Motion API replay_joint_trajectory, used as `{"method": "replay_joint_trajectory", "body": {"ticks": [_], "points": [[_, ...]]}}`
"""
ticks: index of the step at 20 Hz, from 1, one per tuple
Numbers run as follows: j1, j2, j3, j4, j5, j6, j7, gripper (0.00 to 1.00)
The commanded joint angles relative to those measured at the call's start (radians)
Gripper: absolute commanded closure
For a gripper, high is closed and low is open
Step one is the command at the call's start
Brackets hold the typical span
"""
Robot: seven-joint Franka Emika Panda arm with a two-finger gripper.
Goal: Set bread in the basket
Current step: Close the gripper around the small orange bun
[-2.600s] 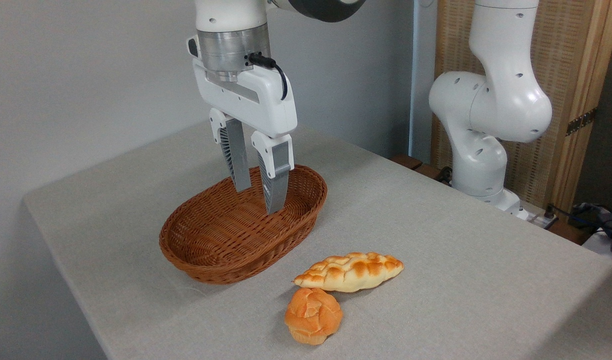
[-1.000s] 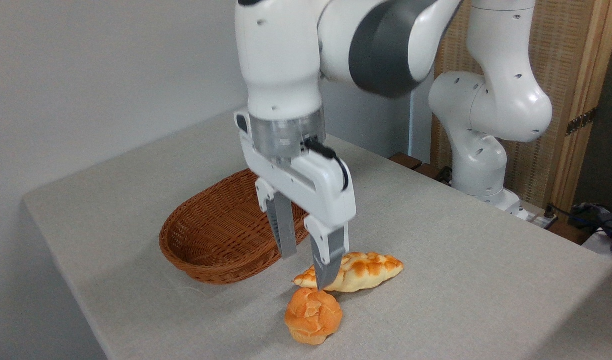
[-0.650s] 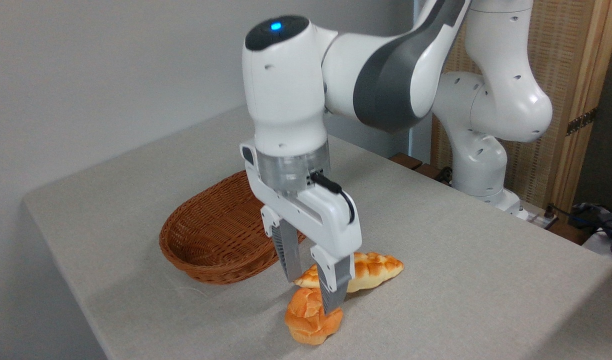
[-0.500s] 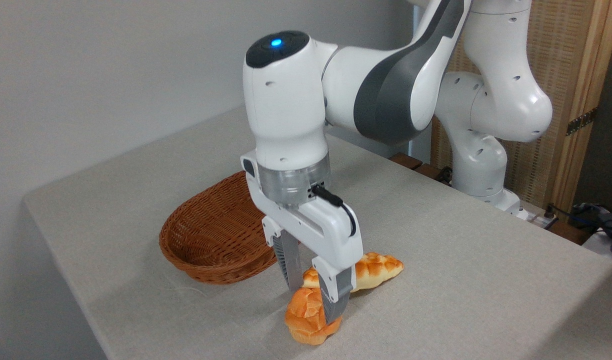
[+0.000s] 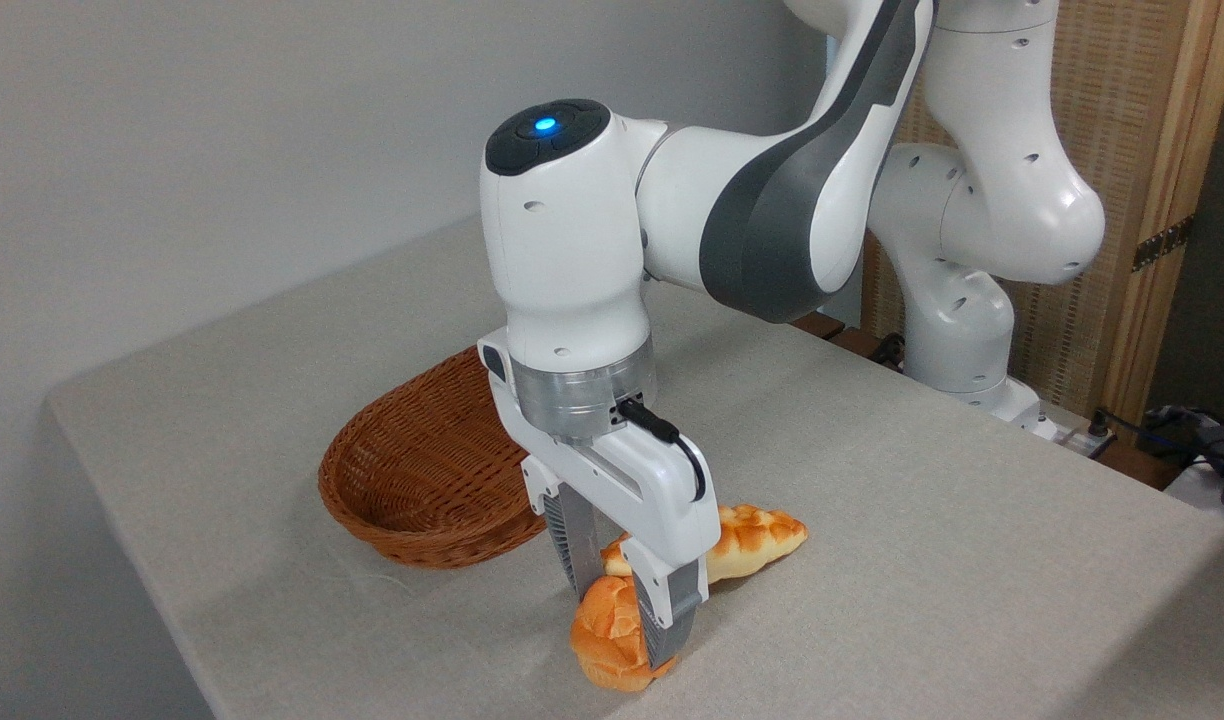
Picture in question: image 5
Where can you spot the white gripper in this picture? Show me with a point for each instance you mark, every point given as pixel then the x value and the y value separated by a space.
pixel 662 500

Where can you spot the round orange bread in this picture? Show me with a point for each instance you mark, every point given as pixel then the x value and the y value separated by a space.
pixel 607 635

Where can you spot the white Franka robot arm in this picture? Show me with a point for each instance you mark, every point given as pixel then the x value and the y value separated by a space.
pixel 572 260

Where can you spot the long braided bread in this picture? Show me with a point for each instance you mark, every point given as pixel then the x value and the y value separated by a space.
pixel 757 540

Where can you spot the brown wicker basket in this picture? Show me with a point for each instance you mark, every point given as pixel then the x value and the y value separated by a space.
pixel 422 480

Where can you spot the white power strip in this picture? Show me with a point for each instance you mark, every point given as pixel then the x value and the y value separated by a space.
pixel 1080 438

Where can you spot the wooden folding screen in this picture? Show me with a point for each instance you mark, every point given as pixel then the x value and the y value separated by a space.
pixel 1102 330

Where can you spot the metal screen hinge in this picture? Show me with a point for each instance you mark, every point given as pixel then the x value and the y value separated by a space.
pixel 1162 243

